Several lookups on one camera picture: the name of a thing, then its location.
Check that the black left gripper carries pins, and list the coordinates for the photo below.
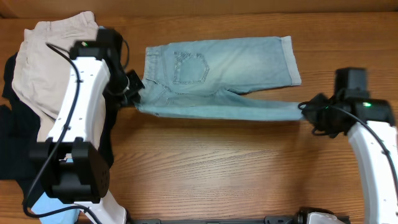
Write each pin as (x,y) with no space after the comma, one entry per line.
(134,86)

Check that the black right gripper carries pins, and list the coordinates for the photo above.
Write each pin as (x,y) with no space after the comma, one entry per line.
(310,114)

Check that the light blue denim shorts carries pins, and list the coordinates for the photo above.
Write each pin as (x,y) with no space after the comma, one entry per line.
(207,79)

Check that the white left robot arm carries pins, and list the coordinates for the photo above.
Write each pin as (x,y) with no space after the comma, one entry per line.
(106,46)

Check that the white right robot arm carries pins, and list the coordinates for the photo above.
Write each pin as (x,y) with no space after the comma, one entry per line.
(371,129)

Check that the beige khaki shorts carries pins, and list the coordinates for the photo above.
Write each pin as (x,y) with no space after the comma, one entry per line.
(43,77)

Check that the black garment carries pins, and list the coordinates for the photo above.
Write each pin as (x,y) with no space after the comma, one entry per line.
(15,140)

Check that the light blue shirt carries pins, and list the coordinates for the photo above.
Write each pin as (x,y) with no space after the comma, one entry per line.
(46,204)

